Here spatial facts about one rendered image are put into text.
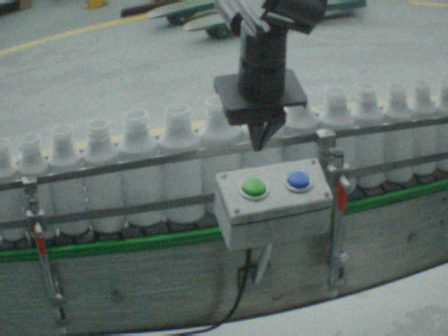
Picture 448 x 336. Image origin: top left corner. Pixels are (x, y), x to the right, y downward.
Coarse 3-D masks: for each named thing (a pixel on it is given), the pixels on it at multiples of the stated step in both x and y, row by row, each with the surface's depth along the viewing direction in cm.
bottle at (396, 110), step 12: (396, 84) 171; (396, 96) 168; (384, 108) 171; (396, 108) 169; (408, 108) 170; (384, 120) 171; (396, 120) 169; (408, 120) 169; (396, 132) 170; (408, 132) 170; (384, 144) 173; (396, 144) 171; (408, 144) 171; (396, 156) 172; (408, 156) 172; (408, 168) 173; (396, 180) 173; (408, 180) 174
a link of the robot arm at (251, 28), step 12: (240, 12) 133; (252, 12) 133; (240, 24) 135; (252, 24) 131; (264, 24) 131; (240, 36) 133; (252, 36) 130; (264, 36) 130; (276, 36) 130; (288, 36) 132; (240, 48) 134; (252, 48) 131; (264, 48) 131; (276, 48) 131; (252, 60) 133; (264, 60) 132; (276, 60) 133
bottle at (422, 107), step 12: (420, 84) 173; (420, 96) 170; (420, 108) 171; (432, 108) 171; (420, 132) 172; (432, 132) 173; (420, 144) 173; (432, 144) 173; (420, 156) 174; (420, 168) 175; (432, 168) 175
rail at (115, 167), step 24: (432, 120) 170; (240, 144) 163; (288, 144) 165; (96, 168) 158; (120, 168) 159; (360, 168) 170; (384, 168) 171; (48, 216) 159; (72, 216) 160; (96, 216) 161
